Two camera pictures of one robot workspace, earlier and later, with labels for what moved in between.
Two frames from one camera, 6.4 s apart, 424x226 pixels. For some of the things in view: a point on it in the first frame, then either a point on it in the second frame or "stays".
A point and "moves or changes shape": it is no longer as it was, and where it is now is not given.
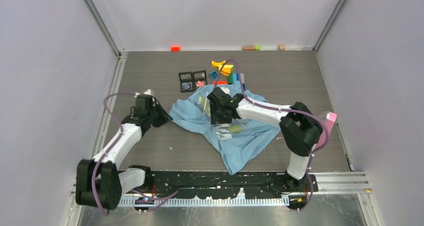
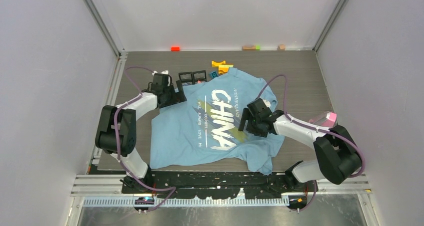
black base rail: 225,185 stays
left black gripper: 164,118 to 177,97
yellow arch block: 216,64 stays
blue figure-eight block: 214,75 stays
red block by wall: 175,49 stays
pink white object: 328,118 stays
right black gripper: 214,118 to 247,115
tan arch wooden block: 249,48 stays
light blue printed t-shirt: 239,141 moves or changes shape
